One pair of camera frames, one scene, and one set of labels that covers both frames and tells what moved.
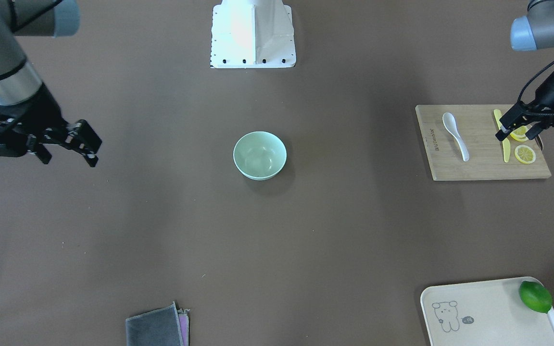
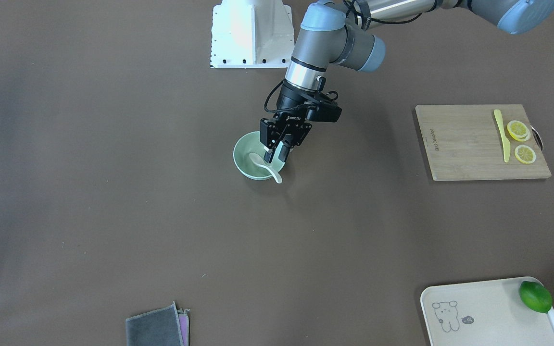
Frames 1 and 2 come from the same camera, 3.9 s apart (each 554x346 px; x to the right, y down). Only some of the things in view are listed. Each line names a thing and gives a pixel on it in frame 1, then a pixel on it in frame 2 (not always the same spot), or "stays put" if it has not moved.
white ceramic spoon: (450, 124) to (259, 161)
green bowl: (259, 155) stays put
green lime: (535, 296) stays put
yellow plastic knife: (498, 116) stays put
